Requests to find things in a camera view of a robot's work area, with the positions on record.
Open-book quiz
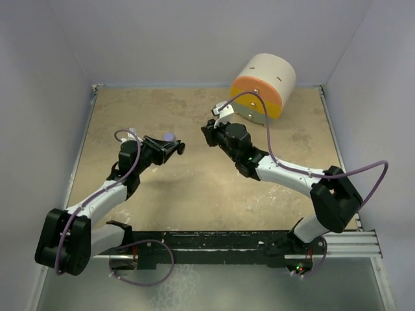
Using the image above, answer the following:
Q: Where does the aluminium frame rail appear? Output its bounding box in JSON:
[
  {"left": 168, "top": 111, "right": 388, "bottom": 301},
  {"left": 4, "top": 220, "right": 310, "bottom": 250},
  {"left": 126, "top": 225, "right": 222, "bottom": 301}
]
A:
[{"left": 93, "top": 229, "right": 384, "bottom": 260}]

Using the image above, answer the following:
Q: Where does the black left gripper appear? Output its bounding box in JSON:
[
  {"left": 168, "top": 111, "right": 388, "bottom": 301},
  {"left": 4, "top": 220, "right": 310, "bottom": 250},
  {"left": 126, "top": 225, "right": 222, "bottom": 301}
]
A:
[{"left": 134, "top": 136, "right": 177, "bottom": 175}]

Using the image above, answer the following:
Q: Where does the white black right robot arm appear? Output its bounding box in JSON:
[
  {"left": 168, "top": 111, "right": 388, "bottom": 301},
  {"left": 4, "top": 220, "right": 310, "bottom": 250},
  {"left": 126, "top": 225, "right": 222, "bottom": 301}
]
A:
[{"left": 201, "top": 119, "right": 362, "bottom": 253}]

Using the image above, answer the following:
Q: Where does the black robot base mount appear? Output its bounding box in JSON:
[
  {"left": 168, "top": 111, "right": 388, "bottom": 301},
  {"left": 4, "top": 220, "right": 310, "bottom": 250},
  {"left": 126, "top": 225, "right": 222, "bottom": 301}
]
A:
[{"left": 104, "top": 222, "right": 327, "bottom": 272}]

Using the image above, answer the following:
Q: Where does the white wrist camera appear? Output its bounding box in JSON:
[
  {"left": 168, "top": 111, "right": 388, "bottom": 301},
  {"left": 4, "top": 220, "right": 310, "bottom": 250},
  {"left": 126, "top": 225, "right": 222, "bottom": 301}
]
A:
[
  {"left": 211, "top": 102, "right": 234, "bottom": 128},
  {"left": 120, "top": 128, "right": 143, "bottom": 146}
]

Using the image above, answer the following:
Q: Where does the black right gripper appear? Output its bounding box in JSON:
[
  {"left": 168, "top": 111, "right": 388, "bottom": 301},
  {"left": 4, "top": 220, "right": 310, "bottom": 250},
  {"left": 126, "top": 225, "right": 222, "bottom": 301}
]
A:
[{"left": 202, "top": 117, "right": 239, "bottom": 163}]

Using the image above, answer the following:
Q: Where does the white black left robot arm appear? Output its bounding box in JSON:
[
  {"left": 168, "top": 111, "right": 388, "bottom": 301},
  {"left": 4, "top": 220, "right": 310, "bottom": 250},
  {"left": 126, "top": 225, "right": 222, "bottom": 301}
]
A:
[{"left": 34, "top": 133, "right": 185, "bottom": 275}]

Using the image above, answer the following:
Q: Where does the purple earbud charging case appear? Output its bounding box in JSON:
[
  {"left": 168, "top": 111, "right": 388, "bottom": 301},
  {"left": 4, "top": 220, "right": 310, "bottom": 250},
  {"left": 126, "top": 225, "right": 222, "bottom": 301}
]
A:
[{"left": 163, "top": 132, "right": 175, "bottom": 141}]

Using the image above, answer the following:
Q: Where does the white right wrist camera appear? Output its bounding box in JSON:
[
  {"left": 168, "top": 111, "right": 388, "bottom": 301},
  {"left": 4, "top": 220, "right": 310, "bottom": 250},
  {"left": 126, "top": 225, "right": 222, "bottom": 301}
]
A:
[{"left": 211, "top": 102, "right": 234, "bottom": 128}]

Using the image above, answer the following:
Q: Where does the round three-drawer storage box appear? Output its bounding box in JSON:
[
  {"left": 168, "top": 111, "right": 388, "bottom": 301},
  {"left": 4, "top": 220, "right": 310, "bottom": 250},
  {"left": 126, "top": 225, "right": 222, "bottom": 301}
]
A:
[{"left": 230, "top": 53, "right": 296, "bottom": 125}]

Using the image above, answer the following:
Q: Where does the black earbud charging case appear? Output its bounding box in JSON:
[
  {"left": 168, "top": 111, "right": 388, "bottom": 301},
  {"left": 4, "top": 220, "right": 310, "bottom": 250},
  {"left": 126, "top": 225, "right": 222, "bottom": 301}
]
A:
[{"left": 176, "top": 143, "right": 185, "bottom": 155}]

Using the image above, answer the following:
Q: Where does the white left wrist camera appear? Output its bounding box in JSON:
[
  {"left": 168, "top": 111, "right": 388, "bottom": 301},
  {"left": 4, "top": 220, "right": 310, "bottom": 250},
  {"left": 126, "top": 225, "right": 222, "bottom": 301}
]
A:
[{"left": 120, "top": 128, "right": 143, "bottom": 146}]

